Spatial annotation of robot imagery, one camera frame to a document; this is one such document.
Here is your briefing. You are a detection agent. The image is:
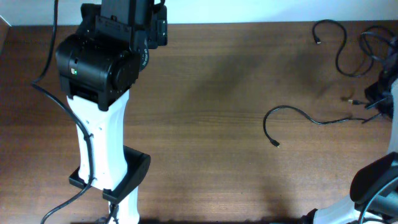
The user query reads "thick black angled-plug cable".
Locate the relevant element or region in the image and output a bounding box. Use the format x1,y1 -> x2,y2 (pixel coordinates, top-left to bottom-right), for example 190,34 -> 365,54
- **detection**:
359,26 -> 398,63

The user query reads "thin black micro-USB cable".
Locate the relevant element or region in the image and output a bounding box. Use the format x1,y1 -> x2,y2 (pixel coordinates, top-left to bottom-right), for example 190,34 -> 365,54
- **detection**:
312,19 -> 377,78

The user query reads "black USB-A cable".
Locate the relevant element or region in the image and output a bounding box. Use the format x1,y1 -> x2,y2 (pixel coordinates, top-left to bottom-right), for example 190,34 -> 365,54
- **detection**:
262,98 -> 383,148

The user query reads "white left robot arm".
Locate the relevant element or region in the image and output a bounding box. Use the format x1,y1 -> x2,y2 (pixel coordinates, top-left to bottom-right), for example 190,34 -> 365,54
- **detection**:
55,0 -> 167,223

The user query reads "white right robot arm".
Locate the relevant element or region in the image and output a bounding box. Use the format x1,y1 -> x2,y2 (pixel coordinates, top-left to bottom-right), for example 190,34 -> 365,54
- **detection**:
296,63 -> 397,224

